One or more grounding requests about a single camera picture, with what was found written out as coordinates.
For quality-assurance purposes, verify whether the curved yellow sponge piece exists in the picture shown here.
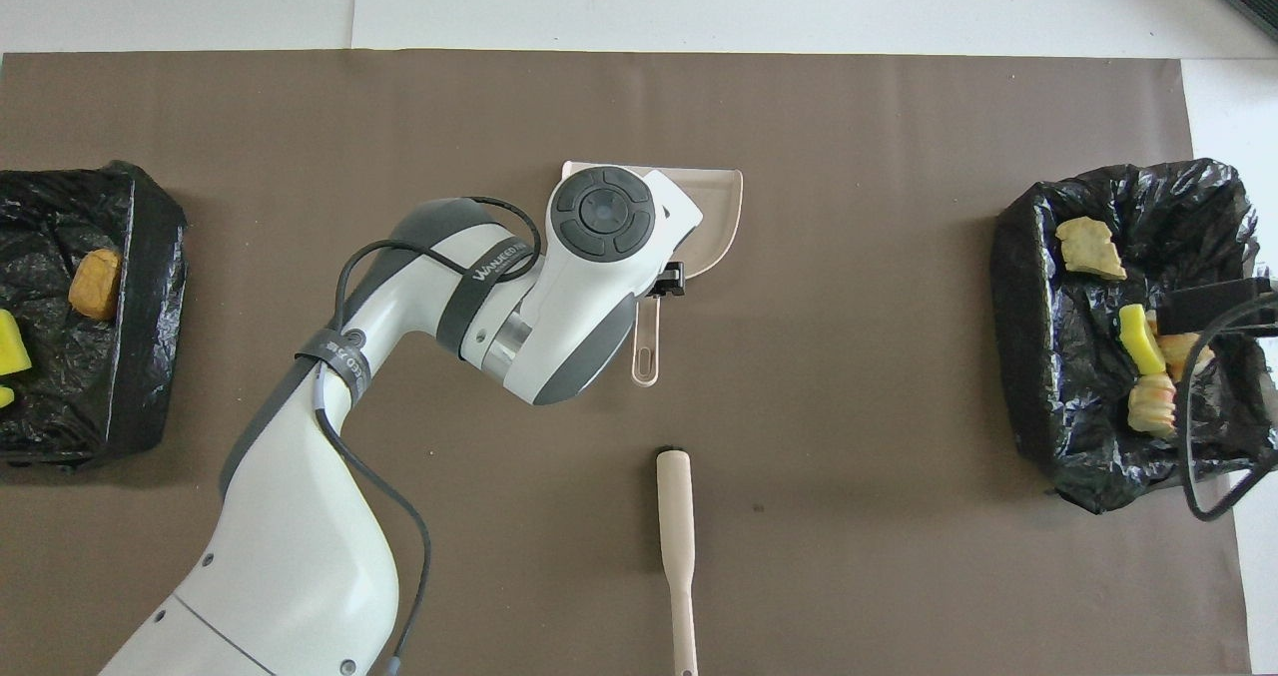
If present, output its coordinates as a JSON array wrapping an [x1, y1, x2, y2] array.
[[1118, 304, 1168, 377]]

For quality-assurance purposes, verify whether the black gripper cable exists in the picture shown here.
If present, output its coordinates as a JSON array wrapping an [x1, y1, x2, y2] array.
[[1177, 291, 1278, 523], [304, 195, 544, 676]]

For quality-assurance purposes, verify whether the striped orange toy croissant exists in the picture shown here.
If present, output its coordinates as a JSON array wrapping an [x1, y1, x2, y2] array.
[[1128, 372, 1180, 440]]

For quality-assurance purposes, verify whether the black bin with crumpled bag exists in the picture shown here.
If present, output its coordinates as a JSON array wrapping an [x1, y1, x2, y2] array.
[[989, 157, 1278, 515]]

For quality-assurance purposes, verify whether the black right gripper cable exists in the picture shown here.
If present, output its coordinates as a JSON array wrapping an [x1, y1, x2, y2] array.
[[1177, 291, 1278, 523]]

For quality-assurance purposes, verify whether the beige plastic dustpan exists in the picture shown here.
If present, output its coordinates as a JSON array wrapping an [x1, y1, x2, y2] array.
[[560, 160, 746, 388]]

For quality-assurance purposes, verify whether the beige handled black bristle brush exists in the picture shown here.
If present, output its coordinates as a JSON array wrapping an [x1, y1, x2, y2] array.
[[654, 445, 699, 676]]

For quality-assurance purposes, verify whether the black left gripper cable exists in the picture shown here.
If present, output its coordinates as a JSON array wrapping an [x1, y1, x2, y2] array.
[[304, 195, 544, 676]]

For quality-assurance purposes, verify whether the black bin with smooth bag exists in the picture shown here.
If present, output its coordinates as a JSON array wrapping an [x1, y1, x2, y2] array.
[[0, 161, 190, 471]]

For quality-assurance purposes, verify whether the brown paper table mat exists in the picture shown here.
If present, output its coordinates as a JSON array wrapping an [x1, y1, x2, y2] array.
[[0, 50, 1253, 676]]

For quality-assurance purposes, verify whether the pale green toy dumpling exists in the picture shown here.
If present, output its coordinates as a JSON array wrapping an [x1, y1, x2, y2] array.
[[1055, 216, 1128, 283], [1146, 310, 1217, 383]]

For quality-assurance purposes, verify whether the squarish yellow sponge piece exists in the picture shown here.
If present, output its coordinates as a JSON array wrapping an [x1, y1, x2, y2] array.
[[0, 308, 34, 378]]

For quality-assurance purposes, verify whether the brown cork nugget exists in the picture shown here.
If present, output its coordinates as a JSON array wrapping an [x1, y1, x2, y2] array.
[[67, 248, 124, 323]]

